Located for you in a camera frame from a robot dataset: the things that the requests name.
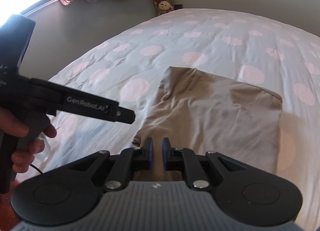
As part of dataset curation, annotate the black cable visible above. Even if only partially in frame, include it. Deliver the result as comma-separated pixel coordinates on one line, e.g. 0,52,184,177
29,164,44,174

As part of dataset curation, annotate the person's left hand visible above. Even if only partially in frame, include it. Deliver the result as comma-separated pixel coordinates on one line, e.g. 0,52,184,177
0,108,57,171

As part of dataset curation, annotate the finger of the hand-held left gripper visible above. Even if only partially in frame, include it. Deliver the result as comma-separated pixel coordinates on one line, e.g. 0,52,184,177
115,107,136,124

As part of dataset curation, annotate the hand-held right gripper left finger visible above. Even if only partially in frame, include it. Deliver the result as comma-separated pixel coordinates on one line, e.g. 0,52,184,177
69,137,153,191

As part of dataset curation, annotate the red fleece clothing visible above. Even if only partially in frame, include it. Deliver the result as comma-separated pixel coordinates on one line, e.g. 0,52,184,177
0,191,19,224

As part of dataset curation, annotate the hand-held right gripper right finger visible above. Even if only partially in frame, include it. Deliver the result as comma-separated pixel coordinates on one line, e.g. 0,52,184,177
162,137,248,191

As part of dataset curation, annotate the polka dot bed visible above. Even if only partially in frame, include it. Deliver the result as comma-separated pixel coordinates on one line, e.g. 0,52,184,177
15,8,320,231

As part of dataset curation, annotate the beige shirt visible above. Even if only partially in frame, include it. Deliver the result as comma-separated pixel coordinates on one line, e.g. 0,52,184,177
132,66,283,184

